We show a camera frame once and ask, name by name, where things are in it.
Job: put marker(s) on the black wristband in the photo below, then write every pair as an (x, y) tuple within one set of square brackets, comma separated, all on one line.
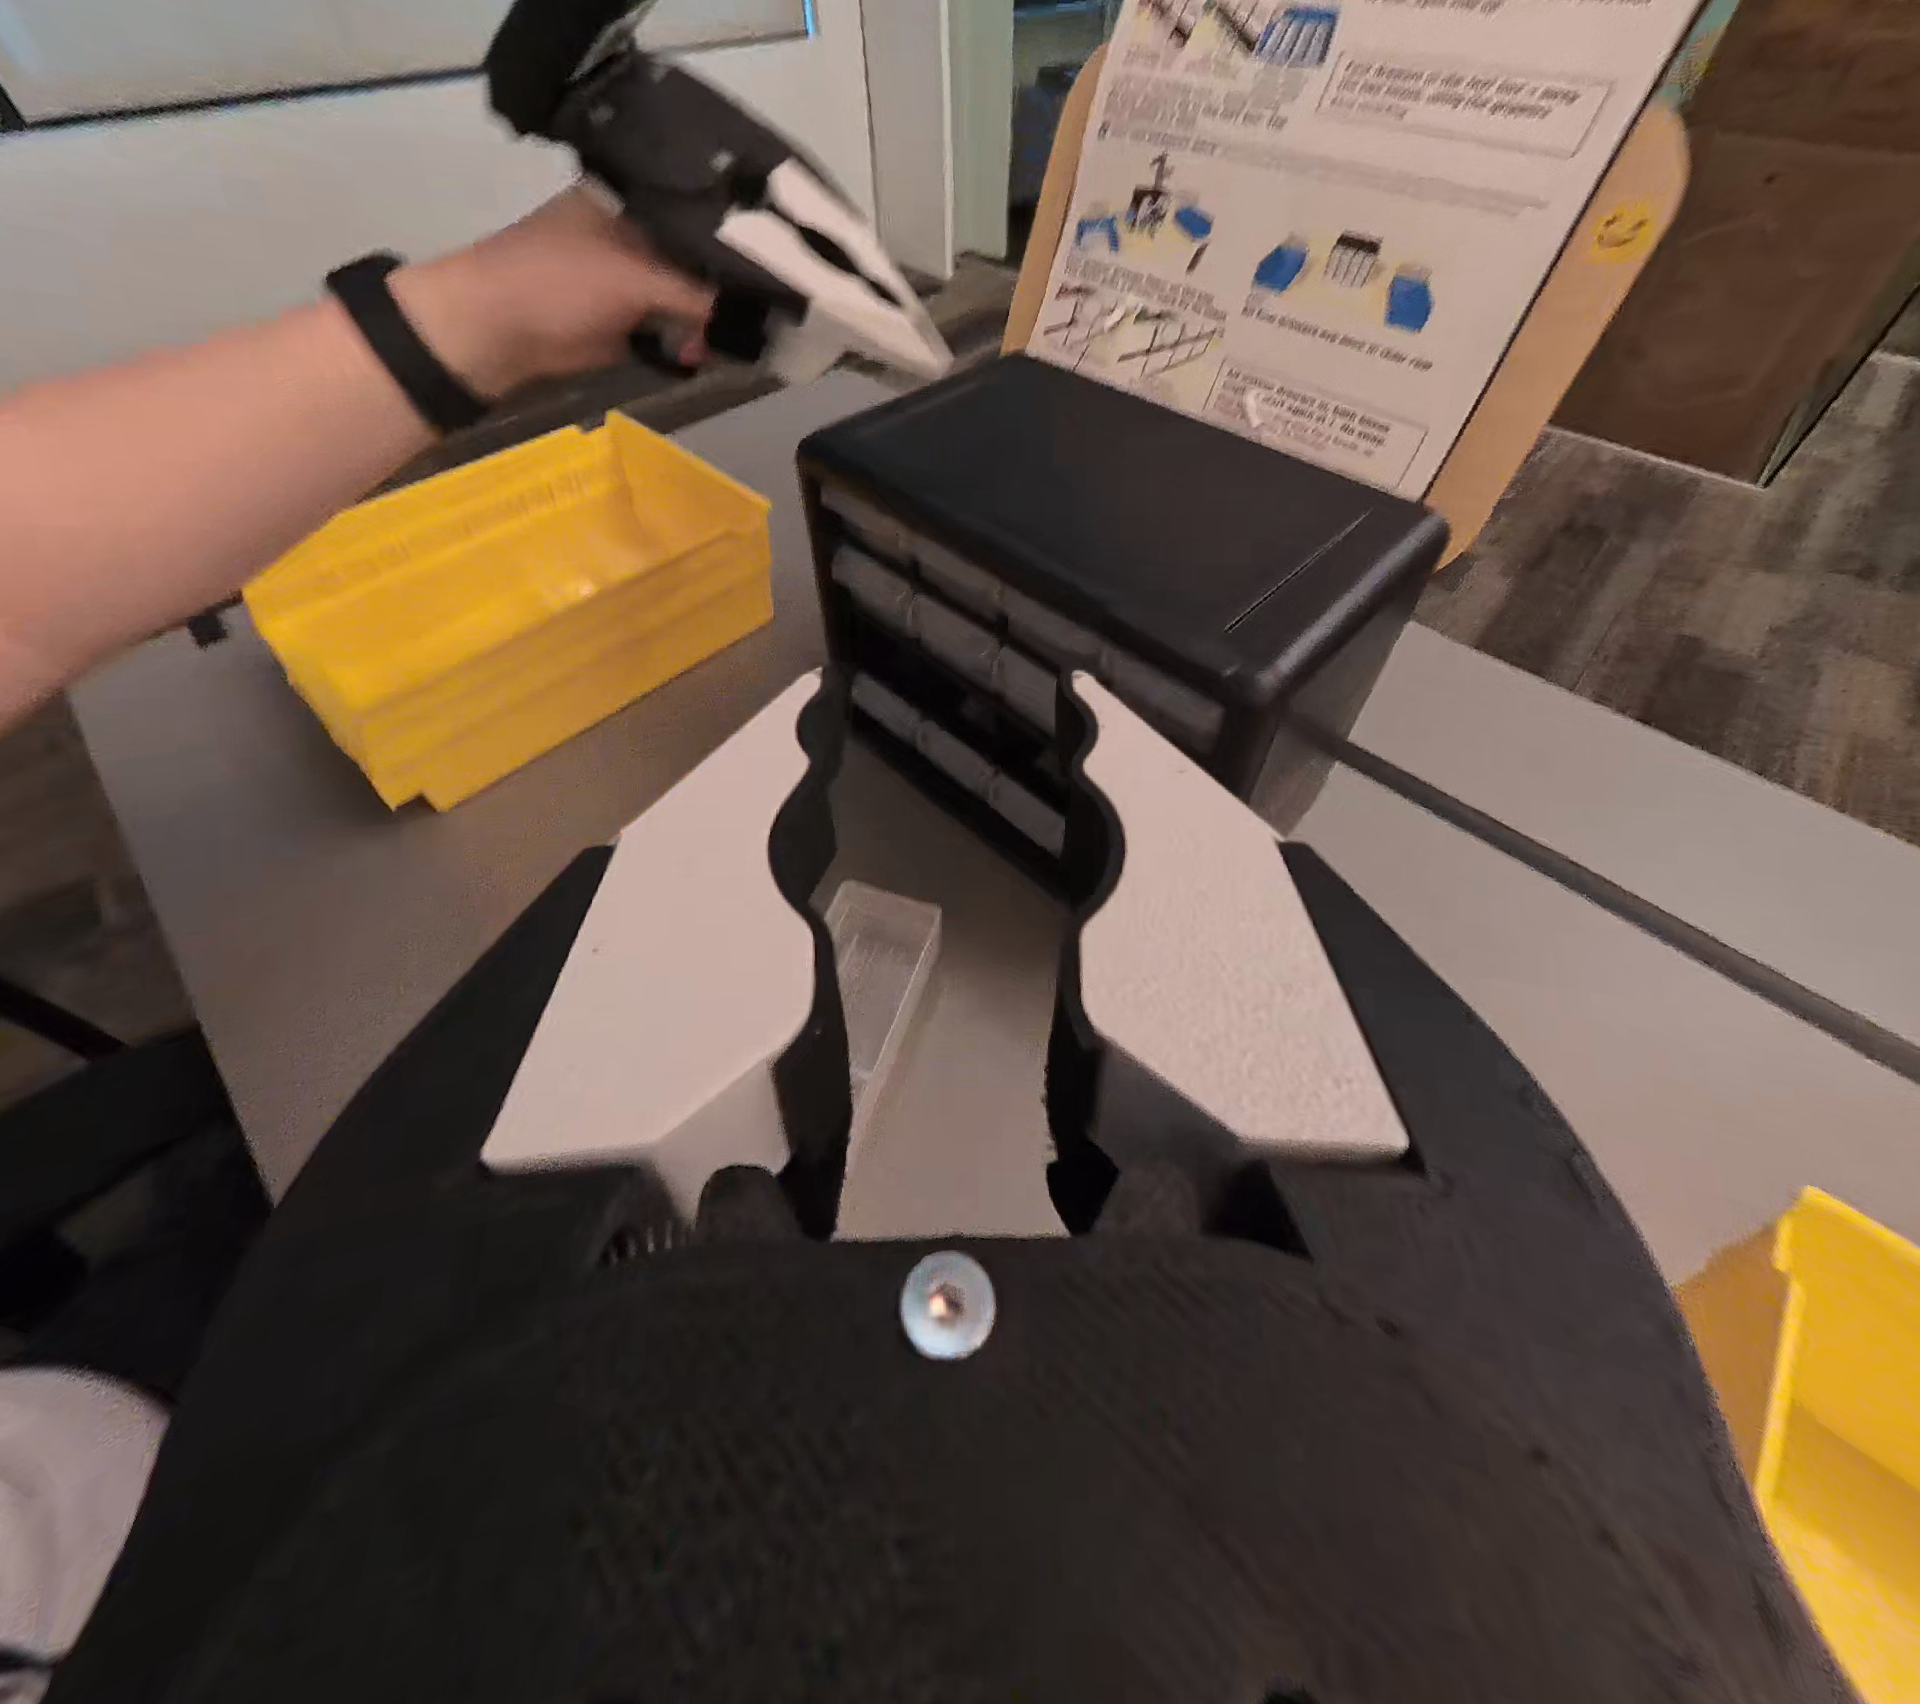
[(404, 347)]

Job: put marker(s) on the person's leg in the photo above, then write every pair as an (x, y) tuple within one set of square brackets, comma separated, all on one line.
[(61, 1524)]

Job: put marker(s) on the black drawer cabinet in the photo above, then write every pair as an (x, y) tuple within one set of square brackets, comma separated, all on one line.
[(1110, 488)]

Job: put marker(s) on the black office chair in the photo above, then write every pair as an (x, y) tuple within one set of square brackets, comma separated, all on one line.
[(121, 1178)]

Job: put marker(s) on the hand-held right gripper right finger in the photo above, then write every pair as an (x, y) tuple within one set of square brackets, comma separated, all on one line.
[(1214, 968)]

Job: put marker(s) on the set of clear cabinet drawers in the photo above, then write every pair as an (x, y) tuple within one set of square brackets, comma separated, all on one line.
[(960, 639)]

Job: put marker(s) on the yellow plastic bin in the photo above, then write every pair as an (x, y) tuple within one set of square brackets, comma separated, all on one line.
[(494, 624), (1844, 1434)]

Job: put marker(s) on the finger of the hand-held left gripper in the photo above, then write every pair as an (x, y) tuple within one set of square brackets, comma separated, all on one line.
[(833, 226), (854, 333)]

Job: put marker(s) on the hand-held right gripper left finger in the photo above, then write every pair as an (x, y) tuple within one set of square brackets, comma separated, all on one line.
[(674, 954)]

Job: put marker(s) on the person's left forearm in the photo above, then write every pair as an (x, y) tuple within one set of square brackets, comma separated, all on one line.
[(164, 488)]

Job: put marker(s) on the clear plastic drawer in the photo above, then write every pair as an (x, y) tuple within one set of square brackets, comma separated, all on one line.
[(885, 968)]

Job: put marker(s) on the white instruction poster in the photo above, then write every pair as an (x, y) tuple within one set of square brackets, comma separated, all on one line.
[(1350, 84)]

